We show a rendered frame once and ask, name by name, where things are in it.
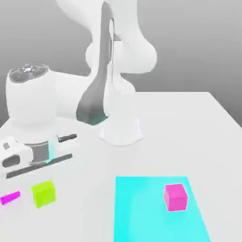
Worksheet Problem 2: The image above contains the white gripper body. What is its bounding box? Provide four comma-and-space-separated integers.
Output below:
0, 153, 76, 197

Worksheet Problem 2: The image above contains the small lime cube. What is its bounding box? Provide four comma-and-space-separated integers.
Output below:
31, 180, 57, 209

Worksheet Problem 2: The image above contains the small magenta cube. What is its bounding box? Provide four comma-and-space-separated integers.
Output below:
0, 190, 21, 206

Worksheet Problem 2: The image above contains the small pink cube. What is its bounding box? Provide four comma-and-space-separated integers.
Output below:
163, 183, 189, 213

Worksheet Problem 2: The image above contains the large cyan box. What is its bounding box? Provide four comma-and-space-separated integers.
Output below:
113, 176, 212, 242

